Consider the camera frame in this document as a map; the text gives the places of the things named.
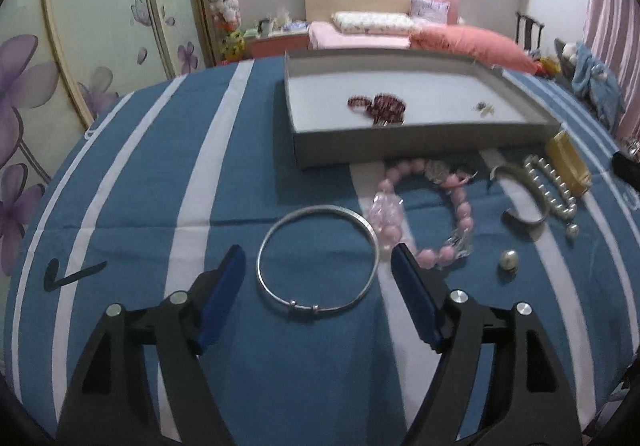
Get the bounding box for blue white striped blanket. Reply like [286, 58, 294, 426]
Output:
[2, 53, 640, 446]

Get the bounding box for pink striped curtain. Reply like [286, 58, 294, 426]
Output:
[582, 0, 640, 147]

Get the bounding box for white pearl bracelet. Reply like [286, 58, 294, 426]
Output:
[522, 154, 578, 221]

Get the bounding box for round pearl earring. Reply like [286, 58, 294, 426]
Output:
[497, 249, 521, 273]

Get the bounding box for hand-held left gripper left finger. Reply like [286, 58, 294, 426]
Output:
[55, 244, 247, 446]

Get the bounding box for grey cardboard tray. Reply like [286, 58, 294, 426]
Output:
[283, 50, 563, 171]

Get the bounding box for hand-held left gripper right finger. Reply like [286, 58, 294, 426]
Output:
[391, 242, 583, 446]

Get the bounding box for blue plush garment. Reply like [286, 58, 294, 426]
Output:
[570, 42, 626, 127]

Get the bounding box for white floral pillow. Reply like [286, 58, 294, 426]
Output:
[331, 12, 416, 35]

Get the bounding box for pink nightstand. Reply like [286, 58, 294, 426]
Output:
[248, 30, 310, 60]

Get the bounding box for purple small pillow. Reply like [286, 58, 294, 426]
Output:
[407, 0, 450, 24]

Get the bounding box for pink bed sheet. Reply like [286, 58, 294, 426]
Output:
[307, 22, 416, 51]

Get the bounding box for floral glass wardrobe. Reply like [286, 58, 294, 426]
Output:
[0, 0, 216, 277]

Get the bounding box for silver cuff bracelet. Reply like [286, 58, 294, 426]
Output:
[487, 163, 551, 227]

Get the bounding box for colourful toys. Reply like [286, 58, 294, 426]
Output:
[530, 48, 561, 76]

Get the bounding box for dark red bead bracelet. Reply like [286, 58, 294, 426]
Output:
[367, 94, 407, 127]

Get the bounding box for dark wooden chair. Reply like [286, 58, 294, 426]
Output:
[515, 10, 546, 51]

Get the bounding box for pink bead bracelet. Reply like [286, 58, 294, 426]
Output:
[378, 159, 476, 269]

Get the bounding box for coral folded quilt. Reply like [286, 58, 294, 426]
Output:
[409, 24, 543, 74]

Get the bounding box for hanging plush toy column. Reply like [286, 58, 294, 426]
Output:
[206, 0, 246, 61]

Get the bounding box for grey plush toy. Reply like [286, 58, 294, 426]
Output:
[554, 38, 581, 71]

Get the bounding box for pink beads in clear bag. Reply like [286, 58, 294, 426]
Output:
[367, 191, 408, 257]

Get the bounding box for black object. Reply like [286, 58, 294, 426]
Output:
[611, 151, 640, 187]

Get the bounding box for silver bangle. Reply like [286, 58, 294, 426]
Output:
[256, 205, 379, 317]

